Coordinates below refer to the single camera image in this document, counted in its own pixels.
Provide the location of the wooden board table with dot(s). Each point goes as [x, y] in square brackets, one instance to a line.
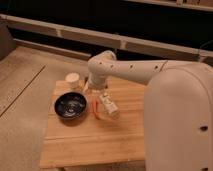
[100, 139]

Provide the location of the black ceramic bowl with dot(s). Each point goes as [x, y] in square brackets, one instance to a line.
[70, 105]

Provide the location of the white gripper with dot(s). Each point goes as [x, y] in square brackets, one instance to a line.
[96, 88]

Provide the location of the white ceramic cup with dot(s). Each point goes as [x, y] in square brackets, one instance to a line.
[73, 79]

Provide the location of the white plastic bottle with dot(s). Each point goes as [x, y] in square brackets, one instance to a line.
[108, 104]

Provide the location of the grey shelf rail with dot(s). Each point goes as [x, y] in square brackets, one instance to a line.
[106, 39]

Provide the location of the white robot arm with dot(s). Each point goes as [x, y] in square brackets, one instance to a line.
[178, 108]

